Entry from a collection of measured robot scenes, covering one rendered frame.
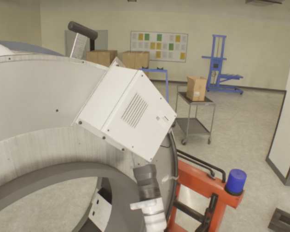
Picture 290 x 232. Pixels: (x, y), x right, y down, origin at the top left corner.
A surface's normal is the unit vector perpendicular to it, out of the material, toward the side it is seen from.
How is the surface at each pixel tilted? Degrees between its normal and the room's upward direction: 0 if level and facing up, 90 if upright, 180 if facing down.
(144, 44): 90
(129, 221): 80
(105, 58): 90
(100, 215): 63
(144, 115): 90
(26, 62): 90
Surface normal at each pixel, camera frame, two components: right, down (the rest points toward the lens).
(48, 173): 0.10, -0.95
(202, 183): -0.69, 0.23
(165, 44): -0.07, 0.35
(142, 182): -0.47, -0.37
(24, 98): 0.73, 0.27
